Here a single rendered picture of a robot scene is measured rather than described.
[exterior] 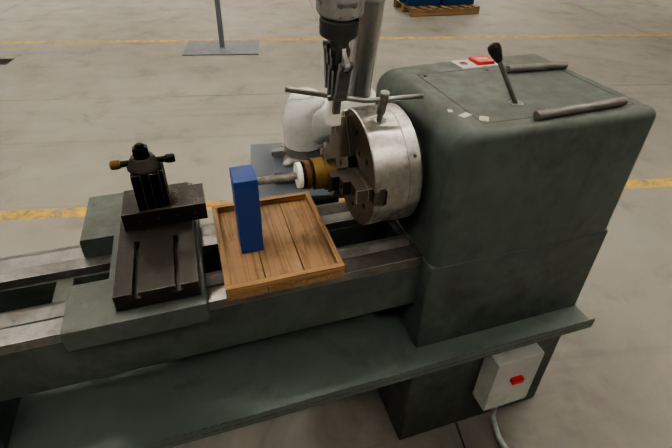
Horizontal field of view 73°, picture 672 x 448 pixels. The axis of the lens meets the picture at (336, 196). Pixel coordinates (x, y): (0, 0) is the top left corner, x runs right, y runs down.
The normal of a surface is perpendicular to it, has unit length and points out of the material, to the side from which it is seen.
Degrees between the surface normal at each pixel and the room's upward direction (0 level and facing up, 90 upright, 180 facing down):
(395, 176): 71
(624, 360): 0
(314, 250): 0
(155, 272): 0
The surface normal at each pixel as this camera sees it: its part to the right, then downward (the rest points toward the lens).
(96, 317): 0.02, -0.83
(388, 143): 0.22, -0.25
